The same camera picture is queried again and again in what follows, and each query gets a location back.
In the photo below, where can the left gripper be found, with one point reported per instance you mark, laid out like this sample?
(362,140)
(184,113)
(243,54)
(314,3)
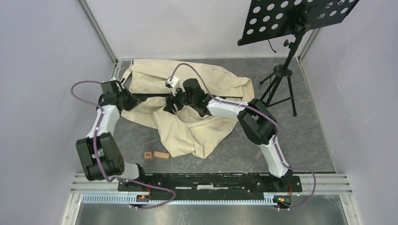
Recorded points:
(134,101)

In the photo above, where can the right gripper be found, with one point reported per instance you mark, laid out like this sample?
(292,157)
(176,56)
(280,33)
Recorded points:
(171,100)

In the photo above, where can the cream zip-up jacket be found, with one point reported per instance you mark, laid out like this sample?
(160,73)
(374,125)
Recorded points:
(185,132)

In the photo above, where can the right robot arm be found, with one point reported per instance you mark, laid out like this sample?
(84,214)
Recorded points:
(256,121)

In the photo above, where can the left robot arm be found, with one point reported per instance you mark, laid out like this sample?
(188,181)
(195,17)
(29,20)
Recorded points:
(98,152)

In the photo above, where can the wooden letter cube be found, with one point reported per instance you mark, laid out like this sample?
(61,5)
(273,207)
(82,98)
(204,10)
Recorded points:
(148,155)

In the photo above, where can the wooden rectangular block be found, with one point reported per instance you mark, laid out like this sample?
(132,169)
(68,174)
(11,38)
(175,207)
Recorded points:
(163,155)

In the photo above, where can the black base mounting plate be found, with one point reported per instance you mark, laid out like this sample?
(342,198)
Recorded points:
(212,186)

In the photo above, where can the black perforated music stand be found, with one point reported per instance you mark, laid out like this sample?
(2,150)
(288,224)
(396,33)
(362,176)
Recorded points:
(269,19)

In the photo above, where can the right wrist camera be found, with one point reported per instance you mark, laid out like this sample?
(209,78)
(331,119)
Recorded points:
(172,83)

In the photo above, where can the aluminium frame rail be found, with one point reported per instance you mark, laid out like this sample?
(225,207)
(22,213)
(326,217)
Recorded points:
(97,30)

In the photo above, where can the white slotted cable duct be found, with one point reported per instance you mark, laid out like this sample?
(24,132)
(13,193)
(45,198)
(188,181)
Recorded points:
(132,199)

